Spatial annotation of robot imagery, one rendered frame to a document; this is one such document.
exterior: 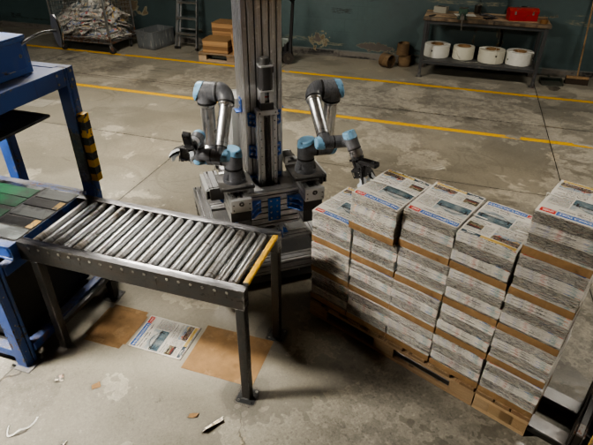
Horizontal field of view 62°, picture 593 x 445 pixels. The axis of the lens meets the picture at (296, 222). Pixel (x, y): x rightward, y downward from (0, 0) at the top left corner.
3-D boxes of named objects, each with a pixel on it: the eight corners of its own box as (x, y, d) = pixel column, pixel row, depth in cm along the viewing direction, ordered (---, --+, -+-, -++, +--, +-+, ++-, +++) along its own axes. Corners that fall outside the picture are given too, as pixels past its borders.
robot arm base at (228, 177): (221, 176, 330) (220, 162, 325) (243, 173, 335) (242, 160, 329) (225, 186, 318) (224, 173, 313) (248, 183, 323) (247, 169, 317)
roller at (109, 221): (129, 213, 304) (127, 206, 301) (78, 257, 266) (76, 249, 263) (122, 212, 305) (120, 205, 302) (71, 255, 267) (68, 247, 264)
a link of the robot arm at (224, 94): (239, 87, 301) (230, 165, 293) (221, 86, 302) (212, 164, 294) (236, 79, 289) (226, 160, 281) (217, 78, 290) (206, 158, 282)
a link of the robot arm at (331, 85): (311, 149, 341) (318, 75, 303) (333, 147, 343) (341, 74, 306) (316, 159, 332) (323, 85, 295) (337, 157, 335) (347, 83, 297)
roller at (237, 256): (258, 237, 282) (257, 230, 280) (222, 290, 245) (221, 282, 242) (250, 236, 284) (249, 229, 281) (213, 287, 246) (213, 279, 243)
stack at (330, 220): (341, 284, 364) (349, 184, 319) (497, 365, 302) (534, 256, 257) (308, 313, 339) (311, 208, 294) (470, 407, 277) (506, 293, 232)
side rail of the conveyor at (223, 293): (249, 305, 246) (247, 286, 240) (244, 312, 242) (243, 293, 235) (27, 253, 280) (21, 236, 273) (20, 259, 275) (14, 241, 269)
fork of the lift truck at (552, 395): (414, 321, 329) (415, 316, 326) (583, 410, 273) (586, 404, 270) (406, 329, 322) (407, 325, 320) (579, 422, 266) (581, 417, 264)
